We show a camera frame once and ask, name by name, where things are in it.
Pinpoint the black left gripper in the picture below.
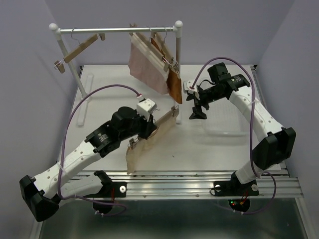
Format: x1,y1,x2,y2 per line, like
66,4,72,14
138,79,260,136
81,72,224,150
120,110,158,141

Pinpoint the beige clip hanger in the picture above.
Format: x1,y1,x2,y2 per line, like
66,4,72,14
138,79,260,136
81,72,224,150
54,33,106,74
127,106,179,152

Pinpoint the cream beige underwear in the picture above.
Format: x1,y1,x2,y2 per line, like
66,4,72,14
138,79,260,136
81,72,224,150
125,111,179,174

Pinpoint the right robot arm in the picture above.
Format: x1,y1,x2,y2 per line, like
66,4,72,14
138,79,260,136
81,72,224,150
183,63,296,194

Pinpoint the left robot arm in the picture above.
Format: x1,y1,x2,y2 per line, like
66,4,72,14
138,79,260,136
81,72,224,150
19,101,157,222

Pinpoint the brown underwear on rack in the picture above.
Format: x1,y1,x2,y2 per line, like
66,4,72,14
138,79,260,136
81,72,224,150
151,38,182,104

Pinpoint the beige hanger with brown underwear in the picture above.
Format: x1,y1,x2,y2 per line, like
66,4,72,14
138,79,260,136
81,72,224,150
152,32,179,74

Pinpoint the pink underwear on rack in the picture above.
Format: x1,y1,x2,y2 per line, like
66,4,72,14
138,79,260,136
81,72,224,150
128,36,169,95

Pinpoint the beige hanger with pink underwear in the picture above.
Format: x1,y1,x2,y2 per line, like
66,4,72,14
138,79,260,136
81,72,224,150
129,28,171,71

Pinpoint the empty beige clip hanger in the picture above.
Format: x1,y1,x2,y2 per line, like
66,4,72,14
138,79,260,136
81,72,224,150
54,33,106,74

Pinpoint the clear plastic basket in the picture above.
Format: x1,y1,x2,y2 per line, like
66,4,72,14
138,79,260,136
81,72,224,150
191,99,249,146

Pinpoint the white clothes rack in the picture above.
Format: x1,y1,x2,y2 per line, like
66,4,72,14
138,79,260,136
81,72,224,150
48,20,184,126

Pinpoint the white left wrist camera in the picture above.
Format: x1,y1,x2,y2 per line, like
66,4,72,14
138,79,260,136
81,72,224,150
136,99,158,120

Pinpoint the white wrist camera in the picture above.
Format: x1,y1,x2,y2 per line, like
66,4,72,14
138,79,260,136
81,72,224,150
183,80,199,99
136,99,158,120

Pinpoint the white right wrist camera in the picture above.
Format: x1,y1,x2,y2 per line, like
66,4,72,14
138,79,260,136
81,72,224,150
183,80,199,99

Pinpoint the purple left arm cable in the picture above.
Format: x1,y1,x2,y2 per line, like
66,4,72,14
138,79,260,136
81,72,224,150
57,84,143,217

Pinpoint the aluminium mounting rail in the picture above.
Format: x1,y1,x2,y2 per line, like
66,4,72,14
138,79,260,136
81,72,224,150
106,171,304,200

